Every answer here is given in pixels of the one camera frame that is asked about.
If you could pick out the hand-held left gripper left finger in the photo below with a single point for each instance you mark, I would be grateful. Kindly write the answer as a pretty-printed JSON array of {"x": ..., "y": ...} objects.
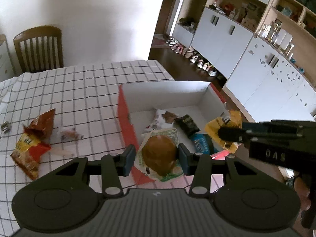
[{"x": 129, "y": 160}]

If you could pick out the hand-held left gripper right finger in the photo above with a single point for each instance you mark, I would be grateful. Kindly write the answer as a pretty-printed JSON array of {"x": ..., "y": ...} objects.
[{"x": 184, "y": 160}]

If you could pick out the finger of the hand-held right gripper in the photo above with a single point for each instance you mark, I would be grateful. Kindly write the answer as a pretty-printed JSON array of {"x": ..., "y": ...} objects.
[
  {"x": 256, "y": 126},
  {"x": 230, "y": 134}
]

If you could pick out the yellow snack packet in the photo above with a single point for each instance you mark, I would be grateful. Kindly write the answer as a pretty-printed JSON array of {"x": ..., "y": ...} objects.
[{"x": 214, "y": 126}]

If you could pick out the blue snack packet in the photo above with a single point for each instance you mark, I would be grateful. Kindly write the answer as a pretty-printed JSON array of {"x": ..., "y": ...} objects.
[{"x": 201, "y": 144}]

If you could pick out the bun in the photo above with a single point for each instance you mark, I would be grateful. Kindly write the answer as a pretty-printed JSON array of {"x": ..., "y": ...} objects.
[{"x": 159, "y": 150}]

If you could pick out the red cardboard box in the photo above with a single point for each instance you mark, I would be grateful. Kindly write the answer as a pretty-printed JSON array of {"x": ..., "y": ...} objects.
[{"x": 126, "y": 126}]

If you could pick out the black snack packet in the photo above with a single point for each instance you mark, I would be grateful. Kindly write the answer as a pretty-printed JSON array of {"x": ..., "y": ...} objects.
[{"x": 188, "y": 124}]

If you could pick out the white and red snack packet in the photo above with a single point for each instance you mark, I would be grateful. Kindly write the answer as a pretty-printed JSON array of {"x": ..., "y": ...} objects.
[{"x": 159, "y": 119}]

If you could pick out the clear snack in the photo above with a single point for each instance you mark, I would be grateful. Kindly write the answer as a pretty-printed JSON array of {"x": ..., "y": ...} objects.
[{"x": 69, "y": 133}]

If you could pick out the brown snack packet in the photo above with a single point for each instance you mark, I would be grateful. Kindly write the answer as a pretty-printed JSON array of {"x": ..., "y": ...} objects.
[{"x": 42, "y": 126}]

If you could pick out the yellow and red chip bag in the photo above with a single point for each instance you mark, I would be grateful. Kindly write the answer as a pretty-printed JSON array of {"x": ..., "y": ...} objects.
[{"x": 27, "y": 153}]

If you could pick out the small dark candy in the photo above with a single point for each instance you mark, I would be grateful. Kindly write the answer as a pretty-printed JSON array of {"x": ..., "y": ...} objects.
[{"x": 6, "y": 127}]

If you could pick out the person's right hand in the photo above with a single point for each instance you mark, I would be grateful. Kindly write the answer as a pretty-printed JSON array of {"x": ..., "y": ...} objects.
[{"x": 302, "y": 192}]

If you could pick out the white cabinet with stickers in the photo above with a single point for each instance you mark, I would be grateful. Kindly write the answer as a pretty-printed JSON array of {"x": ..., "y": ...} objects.
[{"x": 271, "y": 84}]

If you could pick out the row of shoes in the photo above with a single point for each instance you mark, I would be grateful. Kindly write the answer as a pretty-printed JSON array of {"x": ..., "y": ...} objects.
[{"x": 192, "y": 56}]

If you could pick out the white checked tablecloth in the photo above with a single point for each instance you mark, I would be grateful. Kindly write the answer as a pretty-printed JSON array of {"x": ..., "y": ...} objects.
[{"x": 74, "y": 91}]

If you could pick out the row of glass jars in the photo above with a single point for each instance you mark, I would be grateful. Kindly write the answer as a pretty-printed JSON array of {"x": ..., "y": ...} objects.
[{"x": 276, "y": 35}]

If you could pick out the white shoe bench cabinet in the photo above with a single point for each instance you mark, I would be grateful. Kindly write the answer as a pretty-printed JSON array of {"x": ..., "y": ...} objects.
[{"x": 182, "y": 33}]

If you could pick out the doormat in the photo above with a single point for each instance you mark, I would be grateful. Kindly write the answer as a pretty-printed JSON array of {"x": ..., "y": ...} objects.
[{"x": 160, "y": 42}]

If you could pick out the group of shelf ornaments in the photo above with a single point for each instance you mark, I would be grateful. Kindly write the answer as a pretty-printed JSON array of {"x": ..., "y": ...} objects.
[{"x": 232, "y": 9}]

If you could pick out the dark brown door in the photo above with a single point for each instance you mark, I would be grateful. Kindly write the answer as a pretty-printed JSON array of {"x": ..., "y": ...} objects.
[{"x": 170, "y": 12}]

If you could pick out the wooden chair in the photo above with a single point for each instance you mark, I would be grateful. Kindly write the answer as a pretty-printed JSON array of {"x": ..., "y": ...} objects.
[{"x": 37, "y": 49}]

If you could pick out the wooden-top side cabinet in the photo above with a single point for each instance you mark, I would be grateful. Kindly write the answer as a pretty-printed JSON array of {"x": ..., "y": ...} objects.
[{"x": 5, "y": 59}]

